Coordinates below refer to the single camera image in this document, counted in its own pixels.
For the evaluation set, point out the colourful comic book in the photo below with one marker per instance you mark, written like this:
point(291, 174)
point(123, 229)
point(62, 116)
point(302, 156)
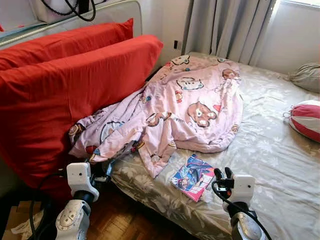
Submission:
point(192, 176)

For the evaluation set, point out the pink cartoon print blanket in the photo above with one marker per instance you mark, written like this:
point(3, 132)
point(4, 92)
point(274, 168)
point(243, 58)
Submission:
point(190, 95)

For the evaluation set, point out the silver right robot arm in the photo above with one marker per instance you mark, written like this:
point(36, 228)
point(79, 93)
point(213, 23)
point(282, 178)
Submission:
point(247, 227)

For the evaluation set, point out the bed with grey floral sheet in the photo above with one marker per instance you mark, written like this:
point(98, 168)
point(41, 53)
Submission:
point(265, 155)

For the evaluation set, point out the black round trash bin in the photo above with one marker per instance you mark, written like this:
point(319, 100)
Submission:
point(45, 230)

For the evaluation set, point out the red pillow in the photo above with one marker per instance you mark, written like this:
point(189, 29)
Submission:
point(60, 100)
point(65, 42)

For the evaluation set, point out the red white blue shield bolster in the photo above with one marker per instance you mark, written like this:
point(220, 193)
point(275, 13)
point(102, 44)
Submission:
point(307, 120)

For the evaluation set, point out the flattened brown cardboard box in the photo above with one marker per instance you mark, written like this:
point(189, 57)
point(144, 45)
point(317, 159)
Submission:
point(15, 215)

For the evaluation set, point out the crumpled white plastic bag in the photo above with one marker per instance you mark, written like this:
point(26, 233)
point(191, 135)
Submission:
point(21, 230)

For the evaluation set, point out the grey-brown pillow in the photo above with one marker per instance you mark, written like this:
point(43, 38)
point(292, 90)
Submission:
point(307, 77)

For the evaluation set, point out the grey curtain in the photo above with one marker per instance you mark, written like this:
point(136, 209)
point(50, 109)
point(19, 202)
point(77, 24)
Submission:
point(225, 30)

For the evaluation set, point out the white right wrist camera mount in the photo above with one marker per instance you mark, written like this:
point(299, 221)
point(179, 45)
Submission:
point(245, 187)

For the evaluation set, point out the black wall socket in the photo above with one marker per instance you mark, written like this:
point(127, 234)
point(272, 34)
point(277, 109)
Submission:
point(176, 44)

